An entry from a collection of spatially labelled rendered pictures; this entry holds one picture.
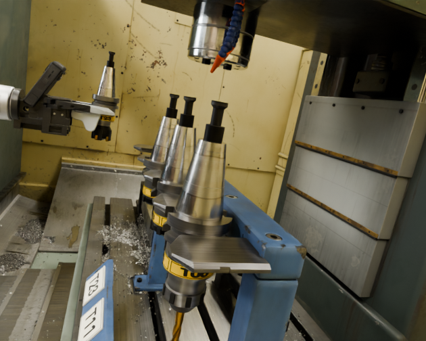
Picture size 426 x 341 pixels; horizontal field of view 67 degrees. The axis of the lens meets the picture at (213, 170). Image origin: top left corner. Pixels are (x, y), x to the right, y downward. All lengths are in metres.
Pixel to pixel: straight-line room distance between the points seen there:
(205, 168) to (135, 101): 1.57
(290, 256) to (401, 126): 0.68
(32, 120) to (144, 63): 1.09
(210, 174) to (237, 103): 1.69
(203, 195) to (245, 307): 0.10
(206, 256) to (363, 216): 0.76
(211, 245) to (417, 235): 0.70
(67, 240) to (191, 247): 1.30
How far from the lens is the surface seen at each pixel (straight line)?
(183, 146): 0.38
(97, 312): 0.63
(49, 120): 0.81
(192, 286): 0.32
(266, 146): 2.07
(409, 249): 0.93
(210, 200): 0.28
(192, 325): 0.70
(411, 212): 0.92
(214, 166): 0.28
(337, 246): 1.05
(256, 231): 0.28
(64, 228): 1.58
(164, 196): 0.36
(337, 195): 1.04
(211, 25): 0.80
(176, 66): 1.86
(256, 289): 0.28
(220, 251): 0.26
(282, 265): 0.27
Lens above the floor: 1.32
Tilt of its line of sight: 12 degrees down
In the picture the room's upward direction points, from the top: 11 degrees clockwise
